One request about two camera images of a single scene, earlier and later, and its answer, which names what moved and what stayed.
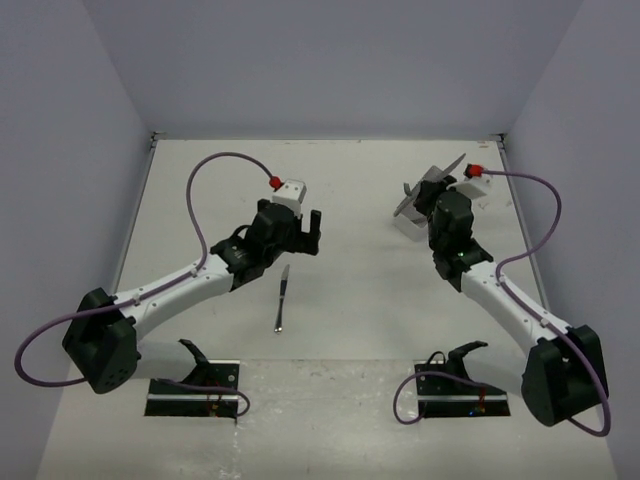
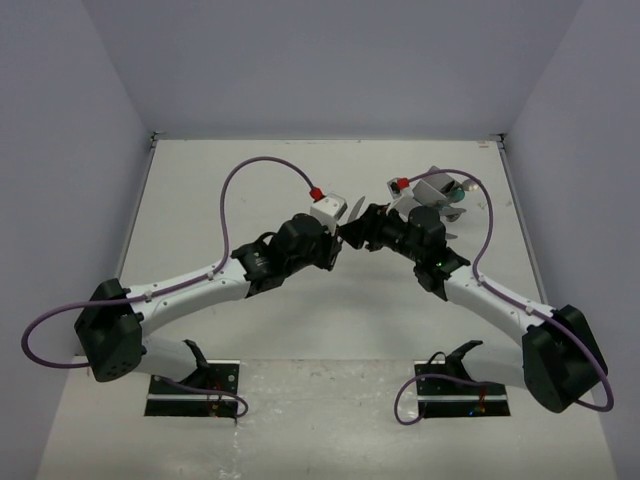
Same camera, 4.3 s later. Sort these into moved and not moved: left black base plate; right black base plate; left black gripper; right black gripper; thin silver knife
Moved: thin silver knife; right black gripper; left black gripper
Not moved: left black base plate; right black base plate
